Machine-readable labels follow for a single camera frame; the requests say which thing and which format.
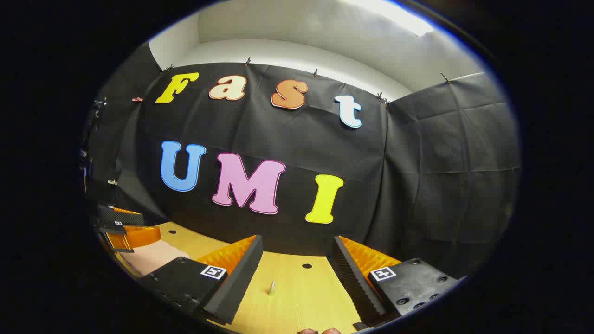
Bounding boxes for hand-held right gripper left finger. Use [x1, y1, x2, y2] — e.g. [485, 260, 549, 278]
[137, 234, 264, 325]

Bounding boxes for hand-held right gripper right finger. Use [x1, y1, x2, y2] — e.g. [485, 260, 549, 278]
[327, 235, 467, 331]

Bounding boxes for pink suitcase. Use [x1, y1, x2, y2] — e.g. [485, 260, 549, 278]
[122, 239, 191, 277]

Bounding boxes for black backdrop cloth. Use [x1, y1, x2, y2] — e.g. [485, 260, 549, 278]
[84, 41, 521, 279]

